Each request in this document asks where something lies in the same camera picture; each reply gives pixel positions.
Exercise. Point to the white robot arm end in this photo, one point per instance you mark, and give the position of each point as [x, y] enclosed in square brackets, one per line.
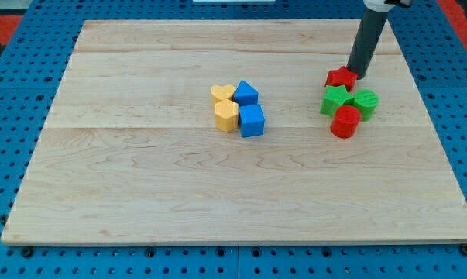
[386, 5]

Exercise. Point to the yellow hexagon block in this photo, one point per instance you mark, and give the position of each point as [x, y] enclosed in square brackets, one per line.
[227, 115]

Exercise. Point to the blue cube block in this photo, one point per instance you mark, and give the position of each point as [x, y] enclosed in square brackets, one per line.
[251, 120]

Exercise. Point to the blue triangle block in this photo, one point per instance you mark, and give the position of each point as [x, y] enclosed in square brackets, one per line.
[245, 94]

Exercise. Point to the yellow heart block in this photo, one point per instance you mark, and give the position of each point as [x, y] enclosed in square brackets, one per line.
[219, 93]

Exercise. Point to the light wooden board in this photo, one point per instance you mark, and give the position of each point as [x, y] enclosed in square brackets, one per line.
[129, 154]

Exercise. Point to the green star block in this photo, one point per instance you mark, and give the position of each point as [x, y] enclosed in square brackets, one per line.
[335, 97]

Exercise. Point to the red cylinder block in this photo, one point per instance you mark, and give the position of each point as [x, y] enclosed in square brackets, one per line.
[345, 121]

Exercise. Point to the red star block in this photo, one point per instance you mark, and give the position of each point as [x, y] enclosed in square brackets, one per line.
[341, 76]

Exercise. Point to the green cylinder block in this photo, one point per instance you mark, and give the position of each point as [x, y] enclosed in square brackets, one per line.
[366, 101]

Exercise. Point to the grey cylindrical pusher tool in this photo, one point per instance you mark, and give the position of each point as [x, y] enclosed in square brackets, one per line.
[366, 39]

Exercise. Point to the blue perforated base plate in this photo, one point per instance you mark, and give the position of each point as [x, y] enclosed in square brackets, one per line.
[433, 37]

